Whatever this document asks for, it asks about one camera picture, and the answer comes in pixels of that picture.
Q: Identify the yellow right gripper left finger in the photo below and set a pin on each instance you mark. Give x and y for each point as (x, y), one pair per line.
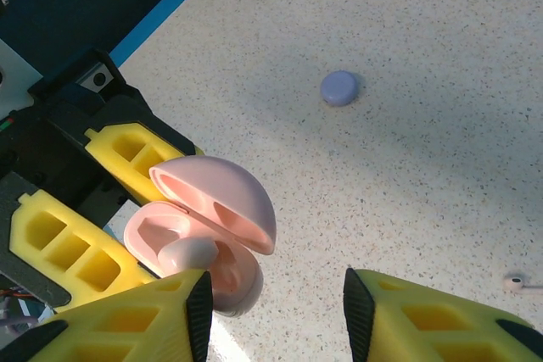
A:
(127, 324)

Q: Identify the pink earbud charging case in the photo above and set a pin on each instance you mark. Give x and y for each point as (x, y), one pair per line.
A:
(220, 184)

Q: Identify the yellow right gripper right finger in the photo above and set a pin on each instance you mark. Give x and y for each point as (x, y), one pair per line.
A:
(424, 328)

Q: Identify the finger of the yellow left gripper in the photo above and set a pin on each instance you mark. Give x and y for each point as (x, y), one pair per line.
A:
(110, 135)
(63, 247)

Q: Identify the purple earbud charging case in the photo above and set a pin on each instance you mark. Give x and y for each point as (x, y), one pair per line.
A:
(339, 87)

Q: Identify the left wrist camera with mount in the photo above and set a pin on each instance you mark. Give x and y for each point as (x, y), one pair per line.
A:
(98, 79)

